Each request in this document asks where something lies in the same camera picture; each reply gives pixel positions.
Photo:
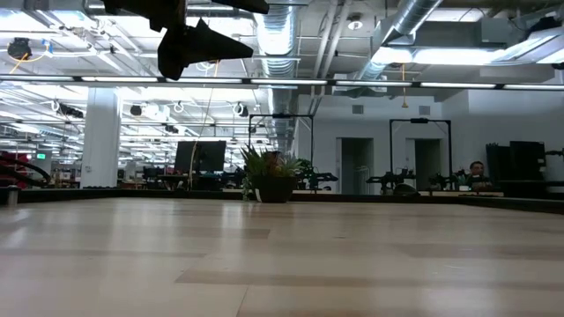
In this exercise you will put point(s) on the black robot station frame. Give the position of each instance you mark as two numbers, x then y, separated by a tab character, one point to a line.
280	116
420	121

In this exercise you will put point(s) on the black cabinet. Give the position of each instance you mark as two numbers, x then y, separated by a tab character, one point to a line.
517	160

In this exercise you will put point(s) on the black desktop monitor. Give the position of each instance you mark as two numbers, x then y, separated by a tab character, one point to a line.
200	156

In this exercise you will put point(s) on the white pillar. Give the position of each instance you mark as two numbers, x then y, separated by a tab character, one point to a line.
100	136

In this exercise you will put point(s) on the small potted succulent plant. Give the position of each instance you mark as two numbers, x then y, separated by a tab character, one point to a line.
272	174

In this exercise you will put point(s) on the black aluminium table frame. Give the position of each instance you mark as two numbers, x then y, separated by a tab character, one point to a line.
396	200

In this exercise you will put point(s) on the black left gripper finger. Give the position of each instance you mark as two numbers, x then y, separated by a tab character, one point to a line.
247	4
194	48

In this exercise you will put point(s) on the silver ventilation duct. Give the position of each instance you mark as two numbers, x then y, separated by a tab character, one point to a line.
277	53

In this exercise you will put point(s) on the person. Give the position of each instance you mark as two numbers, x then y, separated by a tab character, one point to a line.
478	176

